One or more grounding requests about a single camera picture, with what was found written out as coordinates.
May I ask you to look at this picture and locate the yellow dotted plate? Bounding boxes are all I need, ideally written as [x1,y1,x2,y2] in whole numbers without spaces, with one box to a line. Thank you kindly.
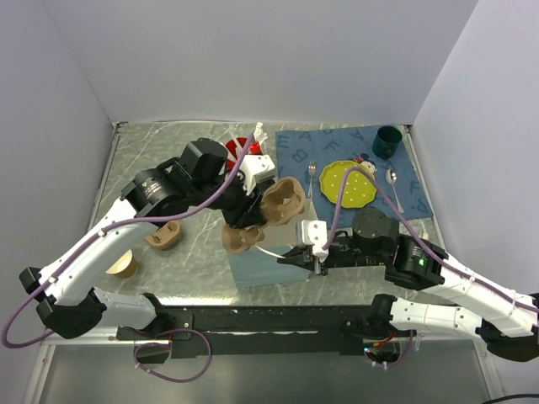
[319,159,376,209]

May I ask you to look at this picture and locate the silver spoon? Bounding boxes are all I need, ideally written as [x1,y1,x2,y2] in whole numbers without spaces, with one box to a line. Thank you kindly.
[386,168,404,214]

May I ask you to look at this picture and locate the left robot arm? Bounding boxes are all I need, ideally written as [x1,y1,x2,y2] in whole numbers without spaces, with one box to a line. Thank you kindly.
[19,138,276,339]

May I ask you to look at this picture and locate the brown paper cup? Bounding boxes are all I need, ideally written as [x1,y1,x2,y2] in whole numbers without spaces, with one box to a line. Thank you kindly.
[105,250,139,279]

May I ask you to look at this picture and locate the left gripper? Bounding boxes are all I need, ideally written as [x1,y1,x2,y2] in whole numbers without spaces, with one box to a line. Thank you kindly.
[191,166,266,229]

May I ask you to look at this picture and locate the light blue paper bag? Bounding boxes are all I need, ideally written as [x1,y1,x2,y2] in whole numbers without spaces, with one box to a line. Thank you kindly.
[228,199,318,289]

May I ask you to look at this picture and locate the silver fork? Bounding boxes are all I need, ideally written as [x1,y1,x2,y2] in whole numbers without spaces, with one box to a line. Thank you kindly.
[307,161,317,199]

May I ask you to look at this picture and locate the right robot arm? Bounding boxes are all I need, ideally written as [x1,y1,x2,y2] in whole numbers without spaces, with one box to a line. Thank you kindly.
[277,208,538,362]

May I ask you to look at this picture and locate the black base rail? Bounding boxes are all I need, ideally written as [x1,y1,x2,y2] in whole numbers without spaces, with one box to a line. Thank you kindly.
[113,293,422,361]

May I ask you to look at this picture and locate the blue letter-print cloth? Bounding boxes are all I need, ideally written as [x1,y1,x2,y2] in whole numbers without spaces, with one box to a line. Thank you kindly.
[276,125,434,225]

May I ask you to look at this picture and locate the red straw holder cup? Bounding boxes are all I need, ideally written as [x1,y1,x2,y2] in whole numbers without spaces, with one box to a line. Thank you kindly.
[225,137,262,166]

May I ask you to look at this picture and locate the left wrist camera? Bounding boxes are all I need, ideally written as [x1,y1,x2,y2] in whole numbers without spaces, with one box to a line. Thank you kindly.
[240,154,277,195]

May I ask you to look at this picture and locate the cardboard cup carrier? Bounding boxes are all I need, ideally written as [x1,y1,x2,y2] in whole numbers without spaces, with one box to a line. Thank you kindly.
[221,177,307,254]
[145,221,182,250]

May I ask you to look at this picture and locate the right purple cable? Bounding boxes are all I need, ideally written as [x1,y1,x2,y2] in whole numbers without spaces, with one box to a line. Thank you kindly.
[323,166,539,367]

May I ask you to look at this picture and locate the white wrapped straws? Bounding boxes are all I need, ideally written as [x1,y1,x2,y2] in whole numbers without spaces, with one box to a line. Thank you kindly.
[249,122,268,150]

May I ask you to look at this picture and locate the purple cable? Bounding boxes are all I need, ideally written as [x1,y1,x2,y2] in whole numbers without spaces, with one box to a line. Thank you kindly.
[0,132,258,349]
[323,166,539,367]

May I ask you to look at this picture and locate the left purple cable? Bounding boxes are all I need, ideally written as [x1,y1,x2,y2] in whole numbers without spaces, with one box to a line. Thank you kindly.
[0,132,258,349]

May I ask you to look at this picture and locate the dark green mug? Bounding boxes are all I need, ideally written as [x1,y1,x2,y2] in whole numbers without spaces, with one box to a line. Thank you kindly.
[372,125,403,159]

